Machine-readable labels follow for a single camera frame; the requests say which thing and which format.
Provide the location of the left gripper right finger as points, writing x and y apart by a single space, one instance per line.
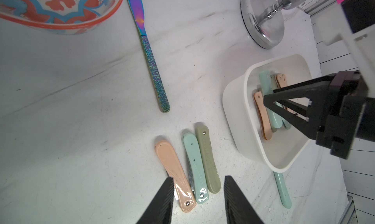
238 208

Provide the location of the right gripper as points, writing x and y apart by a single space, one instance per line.
341 108

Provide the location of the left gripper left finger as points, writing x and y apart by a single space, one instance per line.
160 209

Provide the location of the pink folding fruit knife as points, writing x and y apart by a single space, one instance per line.
168 157

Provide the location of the mint folding fruit knife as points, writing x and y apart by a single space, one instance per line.
282 189

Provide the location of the olive folding fruit knife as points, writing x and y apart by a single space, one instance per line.
211 174

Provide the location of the white plastic storage box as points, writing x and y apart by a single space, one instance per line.
241 112

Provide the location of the iridescent butter knife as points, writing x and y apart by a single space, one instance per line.
137 10

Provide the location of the chrome glass holder stand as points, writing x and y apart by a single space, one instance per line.
264 21

